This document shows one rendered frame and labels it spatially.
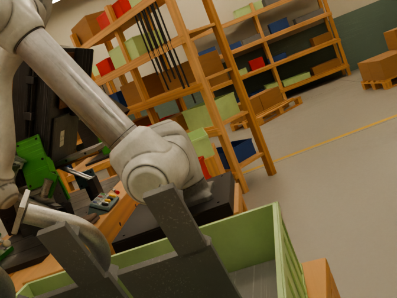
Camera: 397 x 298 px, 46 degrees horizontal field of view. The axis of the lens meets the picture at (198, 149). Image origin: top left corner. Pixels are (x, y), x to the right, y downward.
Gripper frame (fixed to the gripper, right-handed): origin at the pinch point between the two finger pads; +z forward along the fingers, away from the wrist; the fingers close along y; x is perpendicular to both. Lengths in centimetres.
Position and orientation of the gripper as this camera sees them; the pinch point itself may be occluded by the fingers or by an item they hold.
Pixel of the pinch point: (13, 163)
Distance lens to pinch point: 203.3
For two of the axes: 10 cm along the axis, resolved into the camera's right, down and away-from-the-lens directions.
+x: -4.2, 9.1, 0.3
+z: 1.8, 0.5, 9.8
